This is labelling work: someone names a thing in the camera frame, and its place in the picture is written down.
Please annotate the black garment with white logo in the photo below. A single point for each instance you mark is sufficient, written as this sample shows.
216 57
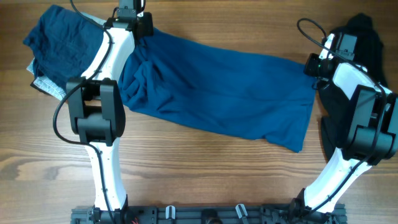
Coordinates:
368 52

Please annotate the blue polo shirt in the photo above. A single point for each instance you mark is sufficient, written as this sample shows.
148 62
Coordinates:
250 96

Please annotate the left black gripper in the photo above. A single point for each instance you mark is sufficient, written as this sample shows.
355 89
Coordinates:
147 28

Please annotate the folded dark blue garment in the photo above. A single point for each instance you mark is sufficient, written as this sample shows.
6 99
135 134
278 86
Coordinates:
64 45

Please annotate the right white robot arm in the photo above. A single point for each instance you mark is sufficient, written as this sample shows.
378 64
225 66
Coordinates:
366 134

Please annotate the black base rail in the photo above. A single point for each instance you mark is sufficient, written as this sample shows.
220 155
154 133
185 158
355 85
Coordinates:
264 214

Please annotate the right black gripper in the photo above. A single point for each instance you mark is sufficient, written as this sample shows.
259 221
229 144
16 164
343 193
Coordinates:
308 68

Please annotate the folded light grey garment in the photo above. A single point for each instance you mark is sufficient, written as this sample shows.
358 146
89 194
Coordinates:
43 83

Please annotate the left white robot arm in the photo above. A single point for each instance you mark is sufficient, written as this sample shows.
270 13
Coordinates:
96 111

